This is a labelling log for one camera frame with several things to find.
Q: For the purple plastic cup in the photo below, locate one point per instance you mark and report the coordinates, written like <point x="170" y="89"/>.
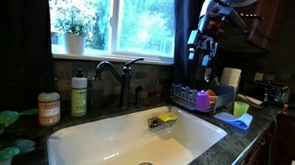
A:
<point x="203" y="101"/>

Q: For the blue striped dish cloth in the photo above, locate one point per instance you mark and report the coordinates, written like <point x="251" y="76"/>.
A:
<point x="234" y="120"/>

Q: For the grey dish rack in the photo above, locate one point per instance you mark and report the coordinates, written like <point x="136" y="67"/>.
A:
<point x="223" y="94"/>

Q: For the white ceramic sink basin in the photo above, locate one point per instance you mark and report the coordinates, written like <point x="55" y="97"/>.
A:
<point x="118" y="141"/>

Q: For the orange plastic cup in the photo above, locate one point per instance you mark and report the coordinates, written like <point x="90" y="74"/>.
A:
<point x="211" y="94"/>

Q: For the dark wooden wall cabinet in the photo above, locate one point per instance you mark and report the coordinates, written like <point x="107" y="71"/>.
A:
<point x="265" y="21"/>

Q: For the white framed window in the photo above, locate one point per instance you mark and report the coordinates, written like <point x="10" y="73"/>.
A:
<point x="140" y="25"/>

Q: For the white potted windowsill plant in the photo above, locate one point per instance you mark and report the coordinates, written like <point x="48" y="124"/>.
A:
<point x="74" y="42"/>

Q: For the yellow sponge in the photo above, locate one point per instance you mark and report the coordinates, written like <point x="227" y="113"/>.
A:
<point x="167" y="117"/>

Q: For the orange label soap bottle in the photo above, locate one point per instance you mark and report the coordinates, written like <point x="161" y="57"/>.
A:
<point x="49" y="110"/>

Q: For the dark bronze kitchen faucet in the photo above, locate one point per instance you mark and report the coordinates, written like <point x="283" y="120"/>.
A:
<point x="125" y="81"/>

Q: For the yellow-green plastic cup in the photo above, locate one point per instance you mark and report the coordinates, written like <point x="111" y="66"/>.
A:
<point x="240" y="109"/>

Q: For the green leafy houseplant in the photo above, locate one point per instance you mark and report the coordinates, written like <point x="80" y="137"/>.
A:
<point x="6" y="117"/>

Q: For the green label soap bottle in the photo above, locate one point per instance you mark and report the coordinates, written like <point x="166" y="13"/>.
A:
<point x="78" y="101"/>

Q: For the black countertop appliance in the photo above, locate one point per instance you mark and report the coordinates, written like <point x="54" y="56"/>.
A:
<point x="270" y="93"/>

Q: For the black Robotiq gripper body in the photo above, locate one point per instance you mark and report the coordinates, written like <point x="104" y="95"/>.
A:
<point x="207" y="45"/>

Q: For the white paper towel roll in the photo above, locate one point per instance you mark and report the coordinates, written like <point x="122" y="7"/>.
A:
<point x="230" y="77"/>

